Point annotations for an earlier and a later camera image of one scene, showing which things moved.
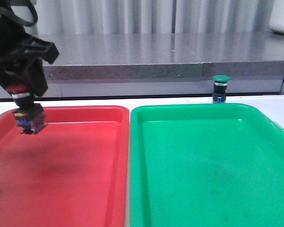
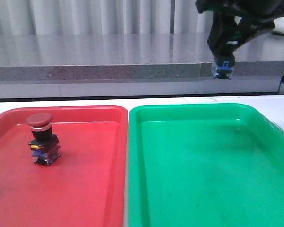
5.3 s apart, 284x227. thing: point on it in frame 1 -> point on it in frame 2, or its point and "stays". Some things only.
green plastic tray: (208, 165) stays
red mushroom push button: (30, 116) -> (44, 146)
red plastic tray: (74, 172) stays
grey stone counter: (126, 65) stays
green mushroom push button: (219, 88) -> (223, 66)
